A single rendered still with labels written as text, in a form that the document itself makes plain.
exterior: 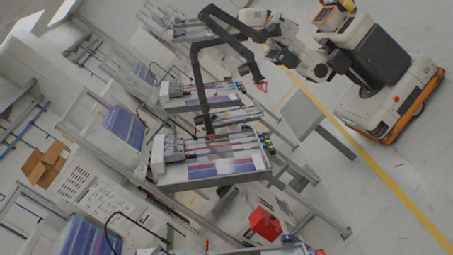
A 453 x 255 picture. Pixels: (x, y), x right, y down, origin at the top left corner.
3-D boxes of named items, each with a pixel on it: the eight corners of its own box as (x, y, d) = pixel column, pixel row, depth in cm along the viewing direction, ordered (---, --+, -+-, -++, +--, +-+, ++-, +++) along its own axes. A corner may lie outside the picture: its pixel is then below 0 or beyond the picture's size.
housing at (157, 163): (168, 150, 338) (164, 133, 333) (165, 180, 293) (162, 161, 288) (157, 151, 338) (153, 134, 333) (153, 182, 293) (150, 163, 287)
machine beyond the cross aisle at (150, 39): (241, 51, 830) (159, -17, 772) (248, 61, 755) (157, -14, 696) (195, 105, 861) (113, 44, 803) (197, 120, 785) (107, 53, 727)
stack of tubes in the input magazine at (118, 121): (146, 123, 327) (115, 102, 319) (140, 152, 280) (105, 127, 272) (136, 136, 330) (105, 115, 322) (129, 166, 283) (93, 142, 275)
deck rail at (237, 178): (272, 177, 280) (271, 168, 278) (272, 178, 278) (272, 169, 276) (158, 193, 277) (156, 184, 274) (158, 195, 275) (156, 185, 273)
